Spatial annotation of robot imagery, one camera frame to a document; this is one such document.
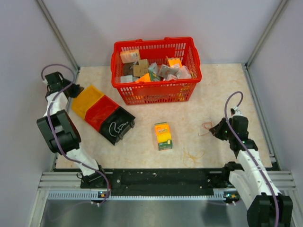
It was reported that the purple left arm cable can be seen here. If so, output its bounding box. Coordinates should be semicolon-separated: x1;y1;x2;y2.
41;63;112;206

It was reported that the sponge daddy package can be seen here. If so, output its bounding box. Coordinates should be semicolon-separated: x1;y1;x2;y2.
154;122;173;151

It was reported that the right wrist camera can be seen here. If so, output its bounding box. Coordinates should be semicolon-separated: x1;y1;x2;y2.
231;106;243;117

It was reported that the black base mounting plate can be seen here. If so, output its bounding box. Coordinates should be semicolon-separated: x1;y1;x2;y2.
80;168;240;197

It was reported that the red plastic bin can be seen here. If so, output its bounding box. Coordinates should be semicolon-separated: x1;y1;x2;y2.
85;95;119;131

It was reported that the brown cardboard box in basket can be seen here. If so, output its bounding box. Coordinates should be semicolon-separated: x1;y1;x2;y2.
133;59;149;77

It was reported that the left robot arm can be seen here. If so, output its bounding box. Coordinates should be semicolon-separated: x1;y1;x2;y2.
36;71;107;189

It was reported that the red plastic shopping basket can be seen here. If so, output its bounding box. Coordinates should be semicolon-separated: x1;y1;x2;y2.
111;37;202;105

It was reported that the yellow cable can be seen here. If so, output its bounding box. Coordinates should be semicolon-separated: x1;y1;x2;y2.
182;148;205;169

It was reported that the orange sponge pack in basket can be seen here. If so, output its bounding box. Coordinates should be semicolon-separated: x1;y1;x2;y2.
167;57;182;69

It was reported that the black plastic bin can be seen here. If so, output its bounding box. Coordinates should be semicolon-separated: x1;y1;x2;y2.
99;107;135;146

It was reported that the clear packet in basket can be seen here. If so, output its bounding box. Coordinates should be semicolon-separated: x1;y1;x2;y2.
158;64;178;79

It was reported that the white cable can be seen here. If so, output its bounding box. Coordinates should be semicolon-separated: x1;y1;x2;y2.
108;122;130;137

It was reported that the yellow plastic bin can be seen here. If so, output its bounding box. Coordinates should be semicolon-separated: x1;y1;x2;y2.
71;85;105;119

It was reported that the aluminium frame rail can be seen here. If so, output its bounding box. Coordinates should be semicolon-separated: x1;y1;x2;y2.
37;171;295;201

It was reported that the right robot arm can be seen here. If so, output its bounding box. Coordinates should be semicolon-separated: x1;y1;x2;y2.
209;115;293;227

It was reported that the orange box in basket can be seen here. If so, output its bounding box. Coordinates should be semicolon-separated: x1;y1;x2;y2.
120;49;141;64

